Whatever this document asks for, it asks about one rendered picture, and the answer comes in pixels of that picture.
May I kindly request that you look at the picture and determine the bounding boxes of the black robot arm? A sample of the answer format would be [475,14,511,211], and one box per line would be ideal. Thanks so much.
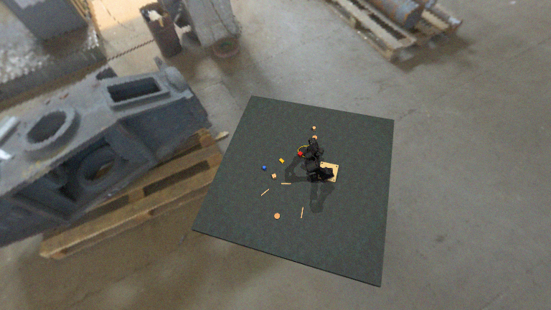
[303,138,334,181]

